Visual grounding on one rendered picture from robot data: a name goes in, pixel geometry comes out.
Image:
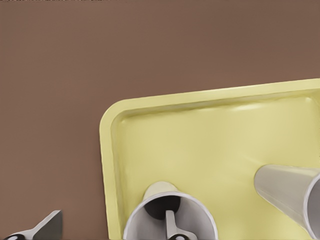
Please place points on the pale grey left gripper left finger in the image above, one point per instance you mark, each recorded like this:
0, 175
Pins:
47, 225

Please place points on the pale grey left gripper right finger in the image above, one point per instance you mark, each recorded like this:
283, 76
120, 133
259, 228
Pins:
172, 225

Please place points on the white IKEA cup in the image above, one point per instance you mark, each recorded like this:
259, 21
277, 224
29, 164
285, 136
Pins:
282, 190
160, 197

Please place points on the pale yellow plastic tray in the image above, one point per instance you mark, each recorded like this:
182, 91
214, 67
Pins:
200, 140

